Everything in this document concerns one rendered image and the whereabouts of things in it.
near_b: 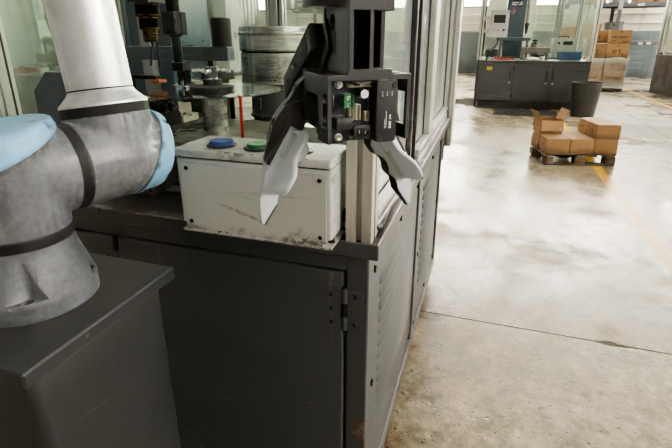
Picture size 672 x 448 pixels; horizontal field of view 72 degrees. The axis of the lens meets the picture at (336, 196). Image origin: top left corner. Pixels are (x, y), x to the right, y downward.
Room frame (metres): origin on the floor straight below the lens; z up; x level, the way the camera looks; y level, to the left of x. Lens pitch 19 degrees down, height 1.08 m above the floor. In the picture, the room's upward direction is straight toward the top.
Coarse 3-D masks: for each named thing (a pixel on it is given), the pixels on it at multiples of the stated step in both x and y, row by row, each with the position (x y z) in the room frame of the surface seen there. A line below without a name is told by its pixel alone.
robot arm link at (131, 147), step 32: (64, 0) 0.63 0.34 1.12; (96, 0) 0.65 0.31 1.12; (64, 32) 0.63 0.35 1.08; (96, 32) 0.64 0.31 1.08; (64, 64) 0.63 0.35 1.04; (96, 64) 0.63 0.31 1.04; (128, 64) 0.68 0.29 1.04; (96, 96) 0.61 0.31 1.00; (128, 96) 0.64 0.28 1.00; (96, 128) 0.60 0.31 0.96; (128, 128) 0.62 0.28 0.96; (160, 128) 0.67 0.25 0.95; (96, 160) 0.57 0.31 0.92; (128, 160) 0.61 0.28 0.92; (160, 160) 0.64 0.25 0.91; (96, 192) 0.57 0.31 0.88; (128, 192) 0.62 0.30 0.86
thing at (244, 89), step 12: (192, 84) 1.29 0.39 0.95; (240, 84) 1.29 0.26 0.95; (252, 84) 1.29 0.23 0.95; (264, 84) 1.29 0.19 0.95; (156, 96) 1.02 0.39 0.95; (168, 96) 1.02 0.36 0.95; (180, 96) 1.02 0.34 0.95; (192, 96) 1.02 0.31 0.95; (204, 96) 1.02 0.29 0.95; (216, 96) 1.02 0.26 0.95; (228, 96) 1.02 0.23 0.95
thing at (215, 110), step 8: (208, 104) 1.13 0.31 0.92; (216, 104) 1.14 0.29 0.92; (224, 104) 1.15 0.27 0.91; (208, 112) 1.13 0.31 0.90; (216, 112) 1.13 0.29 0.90; (224, 112) 1.15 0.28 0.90; (208, 120) 1.13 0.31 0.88; (216, 120) 1.13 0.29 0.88; (224, 120) 1.15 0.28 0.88; (208, 128) 1.13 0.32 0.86; (216, 128) 1.13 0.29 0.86; (224, 128) 1.15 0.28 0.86
